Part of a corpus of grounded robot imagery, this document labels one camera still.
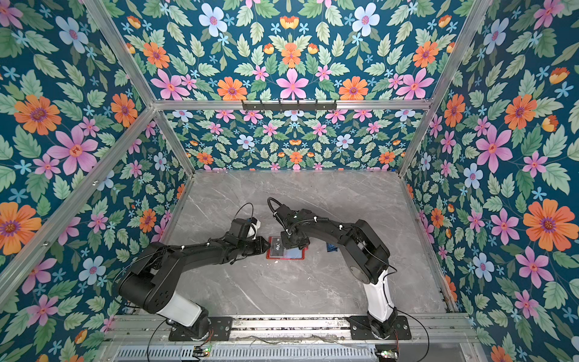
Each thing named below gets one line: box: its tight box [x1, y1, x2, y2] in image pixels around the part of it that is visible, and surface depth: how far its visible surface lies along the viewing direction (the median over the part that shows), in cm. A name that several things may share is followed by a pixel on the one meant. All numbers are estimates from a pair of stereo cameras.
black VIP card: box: [271, 236, 284, 257], surface depth 93 cm
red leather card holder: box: [266, 236, 309, 261], surface depth 92 cm
